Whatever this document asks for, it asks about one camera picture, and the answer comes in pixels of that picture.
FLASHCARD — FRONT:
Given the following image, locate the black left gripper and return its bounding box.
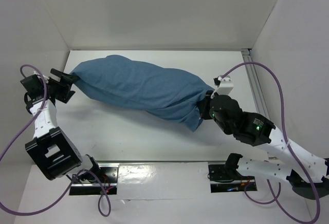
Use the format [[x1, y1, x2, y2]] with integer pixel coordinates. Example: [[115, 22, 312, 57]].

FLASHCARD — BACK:
[[43, 69, 80, 103]]

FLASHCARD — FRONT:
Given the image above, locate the blue fabric pillowcase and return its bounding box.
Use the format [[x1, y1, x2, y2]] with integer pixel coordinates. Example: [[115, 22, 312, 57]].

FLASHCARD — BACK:
[[70, 55, 214, 132]]

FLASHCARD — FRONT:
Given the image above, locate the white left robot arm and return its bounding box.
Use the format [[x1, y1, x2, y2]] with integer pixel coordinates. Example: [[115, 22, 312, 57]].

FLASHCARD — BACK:
[[21, 68, 101, 183]]

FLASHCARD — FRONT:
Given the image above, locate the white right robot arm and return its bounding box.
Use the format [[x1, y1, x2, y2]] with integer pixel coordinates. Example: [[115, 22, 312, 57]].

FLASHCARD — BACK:
[[197, 92, 328, 200]]

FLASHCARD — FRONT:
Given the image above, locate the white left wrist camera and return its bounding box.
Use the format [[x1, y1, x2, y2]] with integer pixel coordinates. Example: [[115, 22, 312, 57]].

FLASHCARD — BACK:
[[33, 70, 49, 83]]

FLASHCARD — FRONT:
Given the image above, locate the aluminium frame rail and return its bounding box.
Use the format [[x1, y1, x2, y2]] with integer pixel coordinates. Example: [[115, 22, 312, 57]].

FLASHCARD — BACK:
[[245, 64, 269, 118]]

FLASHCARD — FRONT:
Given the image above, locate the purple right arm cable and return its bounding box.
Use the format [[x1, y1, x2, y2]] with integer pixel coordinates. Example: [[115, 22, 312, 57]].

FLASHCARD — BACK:
[[221, 62, 322, 221]]

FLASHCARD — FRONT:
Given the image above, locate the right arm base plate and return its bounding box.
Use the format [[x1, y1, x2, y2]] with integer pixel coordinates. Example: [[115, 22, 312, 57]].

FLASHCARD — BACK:
[[207, 163, 257, 193]]

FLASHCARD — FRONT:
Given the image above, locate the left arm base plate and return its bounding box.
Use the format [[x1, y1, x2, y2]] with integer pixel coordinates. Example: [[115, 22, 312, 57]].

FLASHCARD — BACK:
[[69, 162, 119, 196]]

